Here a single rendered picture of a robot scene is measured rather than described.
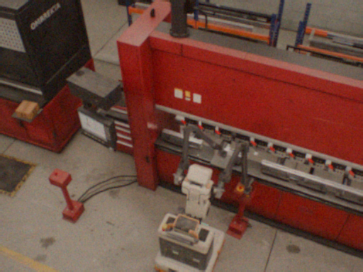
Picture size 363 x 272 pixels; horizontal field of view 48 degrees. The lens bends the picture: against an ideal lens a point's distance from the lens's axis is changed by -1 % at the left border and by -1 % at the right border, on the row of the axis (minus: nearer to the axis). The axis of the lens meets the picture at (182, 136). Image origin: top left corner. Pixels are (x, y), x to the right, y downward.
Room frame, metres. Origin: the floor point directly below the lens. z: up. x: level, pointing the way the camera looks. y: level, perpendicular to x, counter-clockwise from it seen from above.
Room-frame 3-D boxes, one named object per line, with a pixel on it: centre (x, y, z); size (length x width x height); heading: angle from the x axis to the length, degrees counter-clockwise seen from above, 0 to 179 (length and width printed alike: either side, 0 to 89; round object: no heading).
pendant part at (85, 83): (3.15, 0.86, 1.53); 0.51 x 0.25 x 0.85; 55
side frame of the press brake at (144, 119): (3.65, 0.31, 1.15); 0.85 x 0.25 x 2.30; 155
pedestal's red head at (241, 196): (2.65, -0.67, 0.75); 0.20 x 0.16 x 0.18; 58
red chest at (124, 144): (4.03, 0.71, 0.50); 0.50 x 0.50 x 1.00; 65
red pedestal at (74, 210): (2.89, 1.41, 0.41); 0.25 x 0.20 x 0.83; 155
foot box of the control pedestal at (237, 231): (2.63, -0.66, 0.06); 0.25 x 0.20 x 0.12; 148
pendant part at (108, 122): (3.05, 0.87, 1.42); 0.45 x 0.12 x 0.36; 55
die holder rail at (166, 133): (3.31, 0.00, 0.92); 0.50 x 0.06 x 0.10; 65
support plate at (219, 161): (2.94, -0.43, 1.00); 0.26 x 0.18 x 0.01; 155
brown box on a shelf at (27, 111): (3.75, 1.93, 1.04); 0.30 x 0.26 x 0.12; 66
